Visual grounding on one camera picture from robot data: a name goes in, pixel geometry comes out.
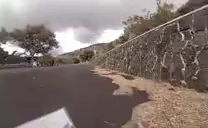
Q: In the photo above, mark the grey asphalt road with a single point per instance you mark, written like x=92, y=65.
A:
x=58, y=90

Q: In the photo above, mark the distant hill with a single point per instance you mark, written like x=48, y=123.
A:
x=87, y=47

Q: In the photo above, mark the dark bush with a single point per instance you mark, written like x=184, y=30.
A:
x=87, y=55

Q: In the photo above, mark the dark stone wall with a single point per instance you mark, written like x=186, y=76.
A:
x=178, y=50

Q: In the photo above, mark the broad-crowned tree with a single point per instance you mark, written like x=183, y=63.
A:
x=37, y=38

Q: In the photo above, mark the trees behind stone wall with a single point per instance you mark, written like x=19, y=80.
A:
x=153, y=18

